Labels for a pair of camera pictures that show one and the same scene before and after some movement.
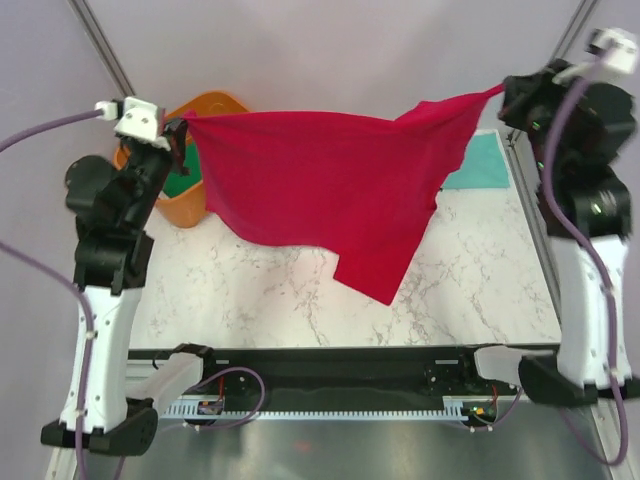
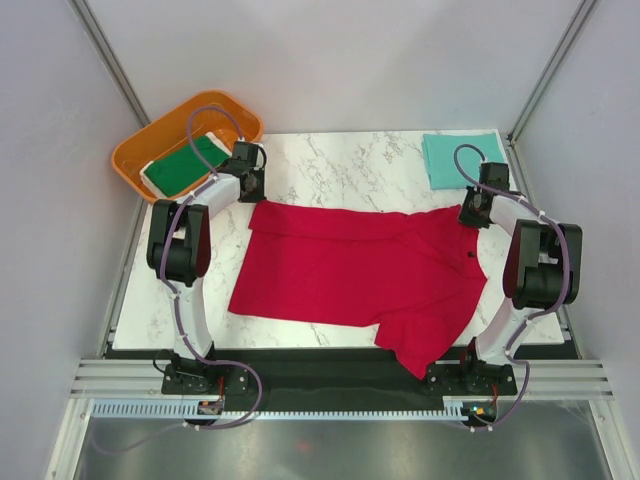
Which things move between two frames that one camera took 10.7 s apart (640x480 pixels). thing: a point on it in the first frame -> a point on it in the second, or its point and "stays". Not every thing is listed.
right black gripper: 528,90 -> 465,218
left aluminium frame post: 103,50 stays
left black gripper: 175,133 -> 258,174
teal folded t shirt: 484,166 stays
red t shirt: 359,187 -> 417,275
